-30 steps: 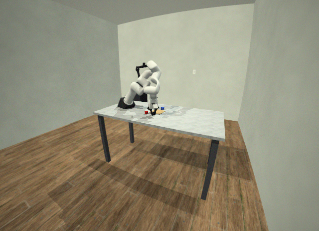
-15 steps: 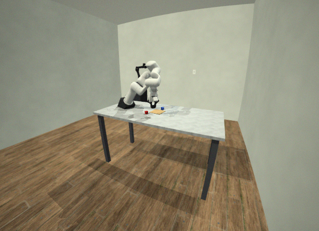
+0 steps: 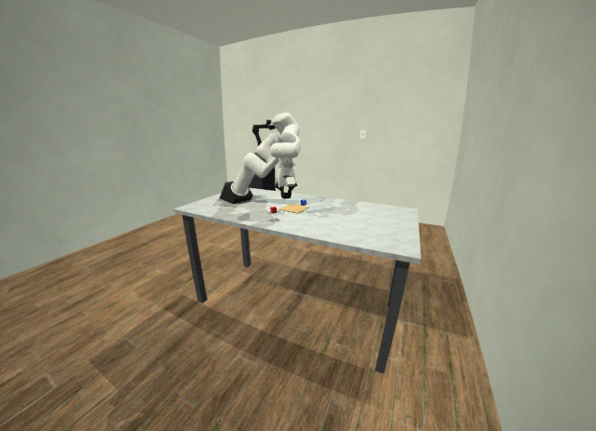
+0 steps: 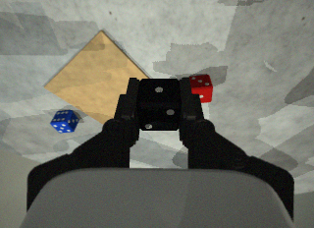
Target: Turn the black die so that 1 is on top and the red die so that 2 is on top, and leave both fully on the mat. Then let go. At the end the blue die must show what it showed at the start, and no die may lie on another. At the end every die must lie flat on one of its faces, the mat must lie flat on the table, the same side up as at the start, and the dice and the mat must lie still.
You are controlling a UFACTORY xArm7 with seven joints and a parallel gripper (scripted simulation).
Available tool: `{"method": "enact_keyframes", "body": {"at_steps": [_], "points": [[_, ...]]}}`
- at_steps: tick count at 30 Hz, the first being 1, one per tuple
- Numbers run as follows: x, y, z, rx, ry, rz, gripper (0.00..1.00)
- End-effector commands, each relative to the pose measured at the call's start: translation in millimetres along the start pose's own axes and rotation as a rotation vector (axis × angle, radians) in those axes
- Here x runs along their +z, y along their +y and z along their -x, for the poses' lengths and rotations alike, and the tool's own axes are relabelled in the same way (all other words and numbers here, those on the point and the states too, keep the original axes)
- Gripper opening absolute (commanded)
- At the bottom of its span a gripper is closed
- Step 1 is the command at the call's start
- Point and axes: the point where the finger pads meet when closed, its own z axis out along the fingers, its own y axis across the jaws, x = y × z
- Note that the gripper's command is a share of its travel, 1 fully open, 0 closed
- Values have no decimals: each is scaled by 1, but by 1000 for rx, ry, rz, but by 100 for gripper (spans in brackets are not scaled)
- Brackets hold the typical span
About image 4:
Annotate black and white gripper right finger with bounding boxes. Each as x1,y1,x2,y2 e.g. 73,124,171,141
179,78,294,222

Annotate tan flat mat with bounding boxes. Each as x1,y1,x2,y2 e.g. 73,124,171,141
44,30,149,124

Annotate red die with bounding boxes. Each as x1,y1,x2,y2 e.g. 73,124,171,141
189,75,213,103

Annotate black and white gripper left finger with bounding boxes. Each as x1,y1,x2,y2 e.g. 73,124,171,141
26,78,140,213

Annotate blue die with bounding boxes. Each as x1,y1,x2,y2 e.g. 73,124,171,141
50,110,79,134

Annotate black die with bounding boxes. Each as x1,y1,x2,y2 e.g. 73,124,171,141
136,79,182,131

